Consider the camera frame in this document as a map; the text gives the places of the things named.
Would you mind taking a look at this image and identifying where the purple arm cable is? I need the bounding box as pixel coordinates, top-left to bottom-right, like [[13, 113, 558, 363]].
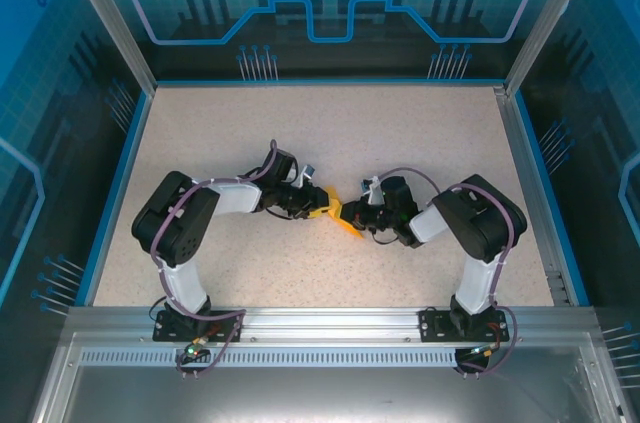
[[149, 138, 249, 379], [377, 167, 521, 379]]

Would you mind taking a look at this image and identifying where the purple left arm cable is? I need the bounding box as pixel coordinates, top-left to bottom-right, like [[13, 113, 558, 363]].
[[149, 138, 249, 379]]

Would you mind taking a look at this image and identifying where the right cable connector with light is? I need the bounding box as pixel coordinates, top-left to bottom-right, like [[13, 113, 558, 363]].
[[467, 342, 501, 360]]

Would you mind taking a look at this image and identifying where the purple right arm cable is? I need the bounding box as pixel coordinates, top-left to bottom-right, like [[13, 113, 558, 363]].
[[377, 167, 521, 379]]

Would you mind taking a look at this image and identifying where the left cable connector with light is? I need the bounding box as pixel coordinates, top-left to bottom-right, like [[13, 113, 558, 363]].
[[182, 337, 209, 360]]

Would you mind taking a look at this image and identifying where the grey metal tray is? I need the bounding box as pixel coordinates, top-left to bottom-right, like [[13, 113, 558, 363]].
[[29, 332, 626, 423]]

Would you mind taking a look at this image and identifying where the yellow square paper sheet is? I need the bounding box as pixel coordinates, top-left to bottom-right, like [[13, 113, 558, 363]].
[[327, 185, 365, 243]]

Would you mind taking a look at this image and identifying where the slotted grey cable duct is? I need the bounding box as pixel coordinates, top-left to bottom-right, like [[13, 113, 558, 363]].
[[79, 350, 584, 369]]

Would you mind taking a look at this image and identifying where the blue table edge strip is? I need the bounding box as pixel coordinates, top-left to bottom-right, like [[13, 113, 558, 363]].
[[74, 90, 154, 307], [512, 91, 591, 307]]

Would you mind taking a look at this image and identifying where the cable connector with light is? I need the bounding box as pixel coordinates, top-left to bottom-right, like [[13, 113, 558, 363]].
[[182, 337, 209, 360], [467, 342, 501, 360]]

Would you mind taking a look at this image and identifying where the aluminium mounting rail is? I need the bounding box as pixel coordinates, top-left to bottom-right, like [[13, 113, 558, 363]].
[[67, 306, 599, 342]]

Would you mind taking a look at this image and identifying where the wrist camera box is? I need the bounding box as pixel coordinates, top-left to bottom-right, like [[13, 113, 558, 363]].
[[294, 165, 317, 189], [360, 175, 384, 205]]

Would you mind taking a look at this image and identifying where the aluminium frame post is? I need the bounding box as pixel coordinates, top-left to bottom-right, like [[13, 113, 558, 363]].
[[503, 0, 604, 94], [56, 0, 157, 94]]

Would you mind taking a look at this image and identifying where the aluminium table side rail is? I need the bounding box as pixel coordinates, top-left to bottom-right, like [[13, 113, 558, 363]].
[[492, 85, 574, 307]]

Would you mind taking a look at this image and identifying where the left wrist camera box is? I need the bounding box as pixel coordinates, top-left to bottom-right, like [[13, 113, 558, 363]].
[[294, 165, 317, 189]]

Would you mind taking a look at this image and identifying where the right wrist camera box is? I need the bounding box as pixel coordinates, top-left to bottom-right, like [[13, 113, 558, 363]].
[[360, 175, 384, 205]]

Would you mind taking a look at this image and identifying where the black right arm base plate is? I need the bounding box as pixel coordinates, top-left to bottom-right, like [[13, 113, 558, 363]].
[[418, 307, 511, 343]]

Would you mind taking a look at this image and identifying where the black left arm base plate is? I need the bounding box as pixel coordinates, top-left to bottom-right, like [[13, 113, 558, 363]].
[[152, 309, 245, 343]]

